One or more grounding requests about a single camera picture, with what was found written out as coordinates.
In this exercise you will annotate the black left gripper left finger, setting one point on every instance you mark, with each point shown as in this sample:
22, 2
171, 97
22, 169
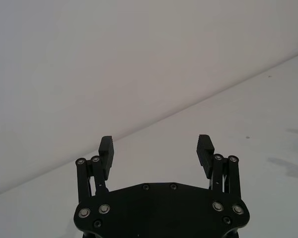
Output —
106, 153

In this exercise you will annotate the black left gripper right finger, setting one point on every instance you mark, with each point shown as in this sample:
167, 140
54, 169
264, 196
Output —
203, 153

